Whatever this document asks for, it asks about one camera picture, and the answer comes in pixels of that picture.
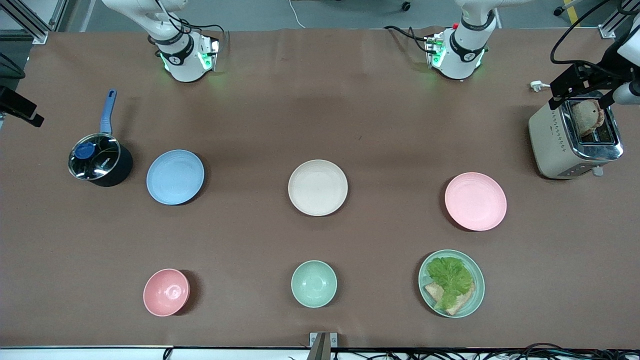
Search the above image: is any pink plate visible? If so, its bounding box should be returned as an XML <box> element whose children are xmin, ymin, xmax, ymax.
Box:
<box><xmin>444</xmin><ymin>172</ymin><xmax>508</xmax><ymax>232</ymax></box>

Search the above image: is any blue plate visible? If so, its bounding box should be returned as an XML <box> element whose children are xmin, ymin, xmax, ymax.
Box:
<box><xmin>146</xmin><ymin>149</ymin><xmax>205</xmax><ymax>206</ymax></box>

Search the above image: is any brown toast in toaster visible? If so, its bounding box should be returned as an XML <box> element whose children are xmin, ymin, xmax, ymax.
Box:
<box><xmin>570</xmin><ymin>99</ymin><xmax>605</xmax><ymax>137</ymax></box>

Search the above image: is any silver beige toaster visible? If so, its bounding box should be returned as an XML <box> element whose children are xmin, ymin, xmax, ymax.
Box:
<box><xmin>528</xmin><ymin>91</ymin><xmax>625</xmax><ymax>180</ymax></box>

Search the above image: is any glass lid with blue knob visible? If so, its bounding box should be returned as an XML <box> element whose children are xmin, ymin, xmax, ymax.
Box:
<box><xmin>68</xmin><ymin>132</ymin><xmax>122</xmax><ymax>180</ymax></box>

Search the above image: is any green lettuce leaf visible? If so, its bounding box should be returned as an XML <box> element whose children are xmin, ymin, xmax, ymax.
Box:
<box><xmin>426</xmin><ymin>256</ymin><xmax>474</xmax><ymax>311</ymax></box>

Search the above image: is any green plate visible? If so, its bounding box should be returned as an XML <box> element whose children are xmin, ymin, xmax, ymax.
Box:
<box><xmin>418</xmin><ymin>249</ymin><xmax>486</xmax><ymax>319</ymax></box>

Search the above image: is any pink bowl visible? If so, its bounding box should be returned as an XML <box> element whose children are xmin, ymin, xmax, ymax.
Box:
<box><xmin>143</xmin><ymin>268</ymin><xmax>191</xmax><ymax>317</ymax></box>

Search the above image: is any toasted bread slice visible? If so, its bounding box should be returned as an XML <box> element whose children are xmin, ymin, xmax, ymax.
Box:
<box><xmin>424</xmin><ymin>281</ymin><xmax>476</xmax><ymax>316</ymax></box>

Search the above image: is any beige plate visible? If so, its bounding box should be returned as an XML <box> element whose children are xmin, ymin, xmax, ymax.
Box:
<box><xmin>288</xmin><ymin>159</ymin><xmax>349</xmax><ymax>217</ymax></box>

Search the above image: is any green bowl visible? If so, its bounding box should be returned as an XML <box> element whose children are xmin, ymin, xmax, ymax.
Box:
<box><xmin>291</xmin><ymin>260</ymin><xmax>338</xmax><ymax>309</ymax></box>

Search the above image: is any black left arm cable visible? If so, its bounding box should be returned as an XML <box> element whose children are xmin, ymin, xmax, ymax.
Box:
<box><xmin>550</xmin><ymin>0</ymin><xmax>640</xmax><ymax>67</ymax></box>

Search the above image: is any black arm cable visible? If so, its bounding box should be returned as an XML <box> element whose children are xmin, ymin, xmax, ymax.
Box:
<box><xmin>152</xmin><ymin>0</ymin><xmax>227</xmax><ymax>47</ymax></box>
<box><xmin>550</xmin><ymin>0</ymin><xmax>640</xmax><ymax>67</ymax></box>

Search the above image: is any aluminium frame profile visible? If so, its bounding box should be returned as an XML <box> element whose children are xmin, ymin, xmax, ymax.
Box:
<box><xmin>597</xmin><ymin>9</ymin><xmax>640</xmax><ymax>40</ymax></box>
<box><xmin>0</xmin><ymin>0</ymin><xmax>67</xmax><ymax>45</ymax></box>

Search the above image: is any black pot with blue handle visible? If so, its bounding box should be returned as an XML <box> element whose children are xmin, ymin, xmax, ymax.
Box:
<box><xmin>68</xmin><ymin>89</ymin><xmax>134</xmax><ymax>188</ymax></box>

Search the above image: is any black base cable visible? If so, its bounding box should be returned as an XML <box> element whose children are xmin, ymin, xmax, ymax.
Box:
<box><xmin>383</xmin><ymin>25</ymin><xmax>437</xmax><ymax>55</ymax></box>

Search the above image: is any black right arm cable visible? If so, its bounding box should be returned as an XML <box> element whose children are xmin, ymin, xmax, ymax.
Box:
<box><xmin>152</xmin><ymin>0</ymin><xmax>227</xmax><ymax>47</ymax></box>

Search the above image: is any black cable bundle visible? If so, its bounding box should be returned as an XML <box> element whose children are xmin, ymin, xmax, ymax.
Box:
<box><xmin>330</xmin><ymin>342</ymin><xmax>640</xmax><ymax>360</ymax></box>

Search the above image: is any white floor cable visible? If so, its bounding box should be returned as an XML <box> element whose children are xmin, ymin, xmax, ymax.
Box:
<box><xmin>289</xmin><ymin>0</ymin><xmax>307</xmax><ymax>29</ymax></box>

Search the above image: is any metal table bracket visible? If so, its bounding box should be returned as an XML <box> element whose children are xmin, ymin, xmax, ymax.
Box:
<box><xmin>309</xmin><ymin>332</ymin><xmax>339</xmax><ymax>360</ymax></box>

